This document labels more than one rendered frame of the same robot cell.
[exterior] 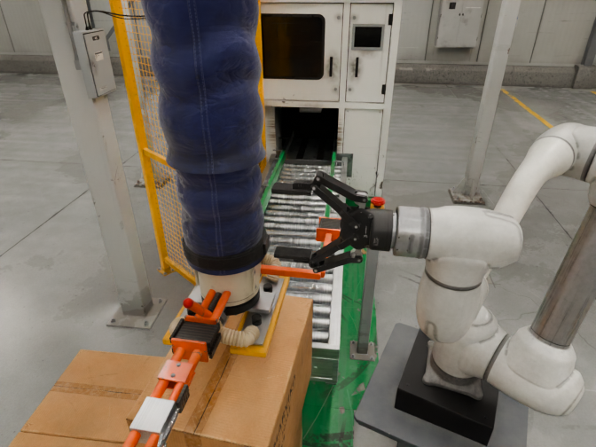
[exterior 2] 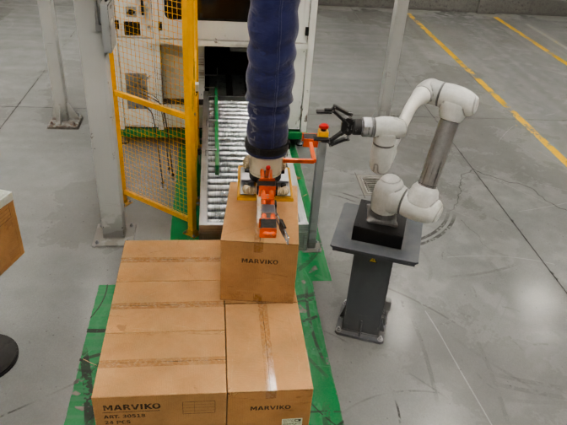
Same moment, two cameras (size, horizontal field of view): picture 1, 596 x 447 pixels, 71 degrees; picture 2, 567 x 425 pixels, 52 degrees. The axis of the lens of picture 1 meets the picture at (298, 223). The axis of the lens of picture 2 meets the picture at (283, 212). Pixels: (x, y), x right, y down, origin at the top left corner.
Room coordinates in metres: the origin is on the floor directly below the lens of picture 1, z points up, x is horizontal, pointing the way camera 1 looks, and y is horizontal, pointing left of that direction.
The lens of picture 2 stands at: (-1.66, 0.78, 2.66)
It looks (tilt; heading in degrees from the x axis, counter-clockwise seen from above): 33 degrees down; 345
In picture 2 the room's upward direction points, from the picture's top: 4 degrees clockwise
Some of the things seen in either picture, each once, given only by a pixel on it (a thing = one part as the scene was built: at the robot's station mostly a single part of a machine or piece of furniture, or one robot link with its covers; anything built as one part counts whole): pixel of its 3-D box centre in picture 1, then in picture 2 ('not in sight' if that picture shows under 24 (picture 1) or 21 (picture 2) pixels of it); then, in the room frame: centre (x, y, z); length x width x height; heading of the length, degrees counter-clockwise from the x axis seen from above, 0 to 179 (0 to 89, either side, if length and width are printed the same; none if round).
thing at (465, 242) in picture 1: (470, 243); (389, 130); (0.62, -0.30, 1.57); 0.16 x 0.11 x 0.13; 81
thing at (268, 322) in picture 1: (262, 306); (282, 180); (0.96, 0.10, 1.13); 0.34 x 0.10 x 0.05; 170
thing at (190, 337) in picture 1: (196, 338); (267, 187); (0.73, 0.24, 1.24); 0.10 x 0.08 x 0.06; 80
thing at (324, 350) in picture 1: (259, 345); (254, 227); (1.34, 0.17, 0.58); 0.70 x 0.03 x 0.06; 83
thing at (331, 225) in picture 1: (330, 230); (310, 140); (1.23, -0.11, 1.24); 0.09 x 0.08 x 0.05; 80
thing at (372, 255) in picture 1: (369, 286); (316, 191); (1.85, -0.39, 0.50); 0.07 x 0.07 x 1.00; 83
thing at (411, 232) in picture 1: (408, 231); (366, 126); (0.64, -0.19, 1.58); 0.09 x 0.06 x 0.09; 171
